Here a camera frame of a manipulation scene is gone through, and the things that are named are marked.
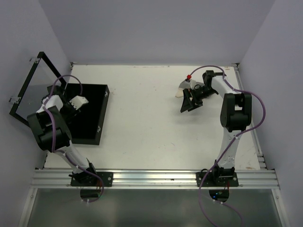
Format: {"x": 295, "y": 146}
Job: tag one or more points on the grey and cream sock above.
{"x": 182, "y": 86}

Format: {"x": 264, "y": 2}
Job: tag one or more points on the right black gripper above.
{"x": 187, "y": 103}

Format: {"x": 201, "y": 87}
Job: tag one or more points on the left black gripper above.
{"x": 74, "y": 113}

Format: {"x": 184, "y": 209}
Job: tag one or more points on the aluminium front rail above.
{"x": 159, "y": 179}

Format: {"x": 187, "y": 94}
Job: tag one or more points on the black open storage case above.
{"x": 86, "y": 127}

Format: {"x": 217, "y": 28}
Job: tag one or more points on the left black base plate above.
{"x": 107, "y": 178}

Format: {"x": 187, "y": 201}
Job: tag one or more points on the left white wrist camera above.
{"x": 78, "y": 101}

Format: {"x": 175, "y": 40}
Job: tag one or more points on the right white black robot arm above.
{"x": 235, "y": 117}

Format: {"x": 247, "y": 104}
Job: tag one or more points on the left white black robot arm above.
{"x": 51, "y": 132}

